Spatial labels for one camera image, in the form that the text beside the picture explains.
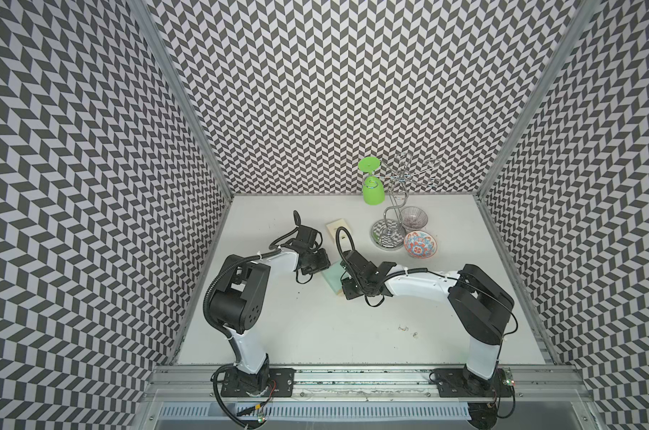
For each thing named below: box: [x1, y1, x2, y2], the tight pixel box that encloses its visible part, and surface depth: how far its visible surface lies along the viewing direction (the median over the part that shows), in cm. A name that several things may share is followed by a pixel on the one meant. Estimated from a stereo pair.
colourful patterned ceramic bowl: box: [403, 230, 438, 259], surface depth 101 cm
